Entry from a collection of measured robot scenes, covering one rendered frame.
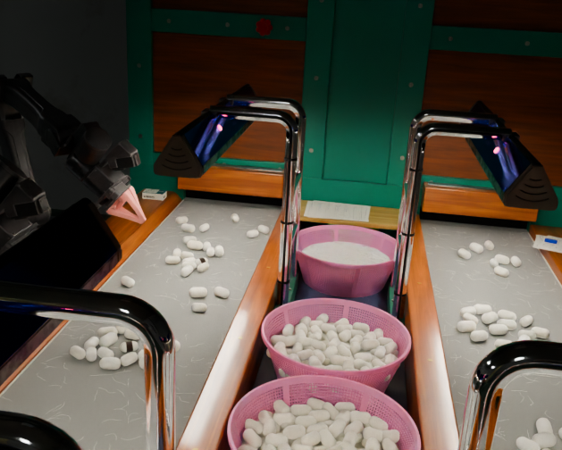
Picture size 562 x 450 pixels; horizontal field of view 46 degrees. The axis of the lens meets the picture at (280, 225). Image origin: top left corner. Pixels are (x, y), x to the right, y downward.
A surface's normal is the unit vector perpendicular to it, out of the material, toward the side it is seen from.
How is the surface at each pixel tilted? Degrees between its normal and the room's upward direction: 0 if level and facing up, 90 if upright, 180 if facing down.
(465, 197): 90
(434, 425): 0
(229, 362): 0
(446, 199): 90
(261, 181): 90
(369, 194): 90
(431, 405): 0
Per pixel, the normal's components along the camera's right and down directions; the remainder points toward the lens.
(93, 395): 0.05, -0.94
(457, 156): -0.14, 0.32
